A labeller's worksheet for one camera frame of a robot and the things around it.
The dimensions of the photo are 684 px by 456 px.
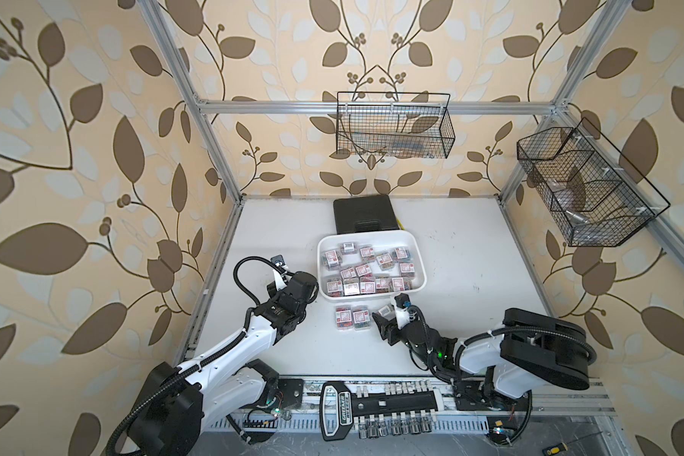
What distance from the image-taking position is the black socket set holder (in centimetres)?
70

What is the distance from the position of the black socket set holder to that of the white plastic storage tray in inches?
10.3

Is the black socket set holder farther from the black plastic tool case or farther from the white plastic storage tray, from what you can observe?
the black plastic tool case

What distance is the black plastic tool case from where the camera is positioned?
1064 mm

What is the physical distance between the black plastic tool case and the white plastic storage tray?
0.09ft

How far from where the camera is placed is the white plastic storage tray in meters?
0.91

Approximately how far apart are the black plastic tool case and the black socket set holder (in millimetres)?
515

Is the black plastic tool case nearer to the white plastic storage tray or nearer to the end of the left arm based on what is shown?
the white plastic storage tray

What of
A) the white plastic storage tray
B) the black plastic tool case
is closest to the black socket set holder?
the white plastic storage tray

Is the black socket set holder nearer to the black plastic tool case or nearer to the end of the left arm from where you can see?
the end of the left arm
